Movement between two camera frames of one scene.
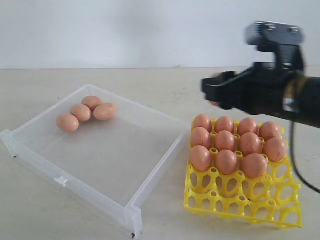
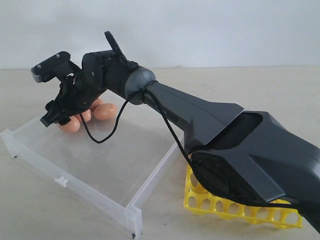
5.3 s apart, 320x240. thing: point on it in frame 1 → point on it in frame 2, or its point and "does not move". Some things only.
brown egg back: [105, 111] does not move
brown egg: [67, 122] does not move
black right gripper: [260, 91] → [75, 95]
